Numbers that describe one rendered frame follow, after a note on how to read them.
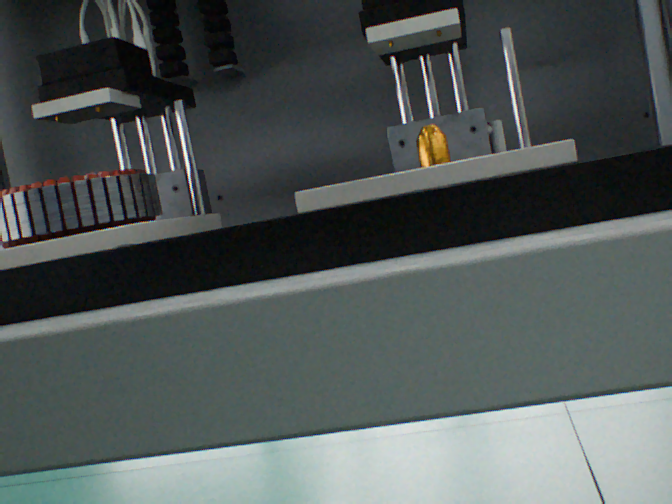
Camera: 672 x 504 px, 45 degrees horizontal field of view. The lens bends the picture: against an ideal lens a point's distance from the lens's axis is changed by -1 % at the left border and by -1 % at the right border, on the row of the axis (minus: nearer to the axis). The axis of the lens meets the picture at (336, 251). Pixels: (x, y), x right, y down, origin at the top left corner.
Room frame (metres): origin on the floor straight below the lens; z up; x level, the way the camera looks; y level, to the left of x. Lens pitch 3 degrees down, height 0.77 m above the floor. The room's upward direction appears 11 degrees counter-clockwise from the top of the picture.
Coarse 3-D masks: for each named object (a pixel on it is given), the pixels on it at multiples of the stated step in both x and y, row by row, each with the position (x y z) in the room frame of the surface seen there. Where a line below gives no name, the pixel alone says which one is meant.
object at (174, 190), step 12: (156, 180) 0.66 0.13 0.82; (168, 180) 0.66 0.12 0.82; (180, 180) 0.66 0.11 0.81; (204, 180) 0.70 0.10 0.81; (168, 192) 0.66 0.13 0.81; (180, 192) 0.66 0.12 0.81; (204, 192) 0.70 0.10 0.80; (168, 204) 0.66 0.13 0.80; (180, 204) 0.66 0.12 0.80; (192, 204) 0.66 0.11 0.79; (168, 216) 0.66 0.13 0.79; (180, 216) 0.66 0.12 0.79; (192, 216) 0.66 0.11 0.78
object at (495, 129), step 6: (498, 120) 0.63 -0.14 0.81; (486, 126) 0.63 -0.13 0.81; (492, 126) 0.62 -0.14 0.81; (498, 126) 0.62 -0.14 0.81; (492, 132) 0.62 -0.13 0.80; (498, 132) 0.62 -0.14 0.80; (492, 138) 0.63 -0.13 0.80; (498, 138) 0.62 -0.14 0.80; (504, 138) 0.63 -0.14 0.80; (492, 144) 0.63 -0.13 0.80; (498, 144) 0.62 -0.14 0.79; (504, 144) 0.63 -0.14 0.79; (492, 150) 0.63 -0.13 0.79; (498, 150) 0.62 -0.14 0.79; (504, 150) 0.62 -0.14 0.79
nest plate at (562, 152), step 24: (552, 144) 0.42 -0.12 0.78; (432, 168) 0.43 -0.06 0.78; (456, 168) 0.43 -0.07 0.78; (480, 168) 0.43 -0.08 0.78; (504, 168) 0.42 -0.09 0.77; (528, 168) 0.42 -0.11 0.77; (312, 192) 0.44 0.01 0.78; (336, 192) 0.44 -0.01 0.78; (360, 192) 0.44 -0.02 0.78; (384, 192) 0.44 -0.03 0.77; (408, 192) 0.43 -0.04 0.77
